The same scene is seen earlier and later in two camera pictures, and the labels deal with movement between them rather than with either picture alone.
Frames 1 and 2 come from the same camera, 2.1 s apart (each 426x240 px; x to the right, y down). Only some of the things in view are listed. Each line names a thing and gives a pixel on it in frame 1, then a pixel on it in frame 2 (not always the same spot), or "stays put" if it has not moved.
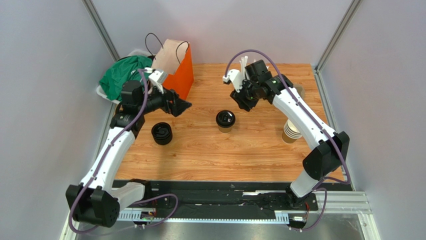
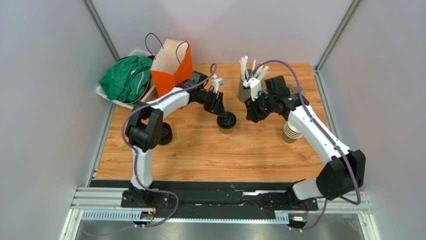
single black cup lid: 225,118 stays put
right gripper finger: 244,102 -> 256,114
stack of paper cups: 290,132 stays put
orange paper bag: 174,59 stays put
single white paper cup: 225,130 stays put
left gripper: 177,106 -> 214,103
